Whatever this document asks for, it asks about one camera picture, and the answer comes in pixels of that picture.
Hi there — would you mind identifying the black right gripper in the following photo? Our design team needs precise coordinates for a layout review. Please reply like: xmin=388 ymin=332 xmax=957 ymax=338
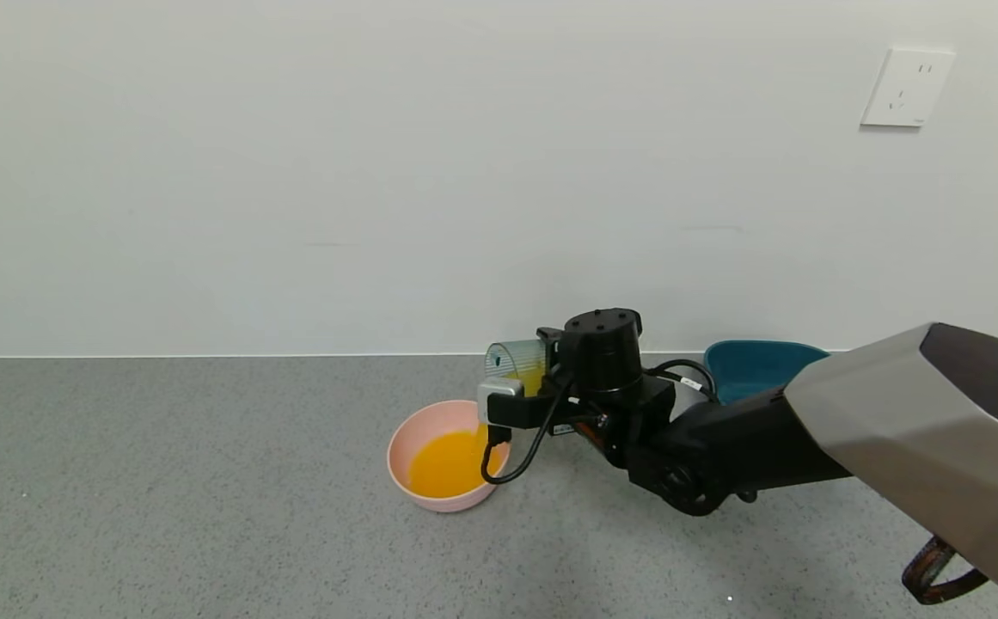
xmin=536 ymin=327 xmax=577 ymax=437

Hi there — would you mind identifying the ribbed clear teal cup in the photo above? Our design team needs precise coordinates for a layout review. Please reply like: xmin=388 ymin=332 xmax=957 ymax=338
xmin=484 ymin=339 xmax=553 ymax=401

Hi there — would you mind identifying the orange juice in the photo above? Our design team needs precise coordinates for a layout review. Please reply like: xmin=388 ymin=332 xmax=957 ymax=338
xmin=407 ymin=365 xmax=548 ymax=500

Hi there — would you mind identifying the pink plastic bowl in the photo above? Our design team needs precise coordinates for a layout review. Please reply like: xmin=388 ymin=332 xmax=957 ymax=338
xmin=386 ymin=400 xmax=513 ymax=514

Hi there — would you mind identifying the teal rectangular baking tray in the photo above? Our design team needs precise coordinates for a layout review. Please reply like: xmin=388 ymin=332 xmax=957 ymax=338
xmin=702 ymin=340 xmax=832 ymax=406

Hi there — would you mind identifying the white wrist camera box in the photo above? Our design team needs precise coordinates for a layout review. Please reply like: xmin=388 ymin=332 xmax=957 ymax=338
xmin=475 ymin=377 xmax=525 ymax=429

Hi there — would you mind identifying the black camera cable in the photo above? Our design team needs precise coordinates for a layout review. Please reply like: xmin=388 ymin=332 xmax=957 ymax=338
xmin=479 ymin=358 xmax=720 ymax=487

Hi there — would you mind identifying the white wall socket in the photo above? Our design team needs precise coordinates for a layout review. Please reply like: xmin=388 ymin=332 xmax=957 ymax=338
xmin=860 ymin=46 xmax=956 ymax=129

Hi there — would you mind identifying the brown strap loop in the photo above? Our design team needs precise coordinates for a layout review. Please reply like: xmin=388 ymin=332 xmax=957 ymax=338
xmin=900 ymin=535 xmax=990 ymax=606

